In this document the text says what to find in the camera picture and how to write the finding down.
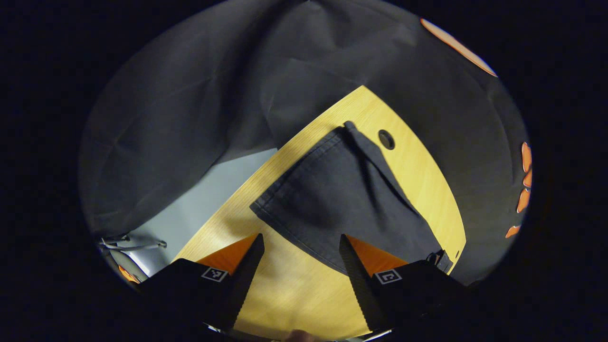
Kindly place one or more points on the grey metal frame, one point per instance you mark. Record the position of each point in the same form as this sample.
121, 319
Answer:
142, 246

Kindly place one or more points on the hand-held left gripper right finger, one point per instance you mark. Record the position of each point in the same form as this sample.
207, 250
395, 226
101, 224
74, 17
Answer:
361, 285

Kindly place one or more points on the black jeans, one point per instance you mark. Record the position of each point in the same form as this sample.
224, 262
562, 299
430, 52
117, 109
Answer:
342, 199

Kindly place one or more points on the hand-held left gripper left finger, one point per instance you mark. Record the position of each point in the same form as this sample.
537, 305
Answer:
247, 280

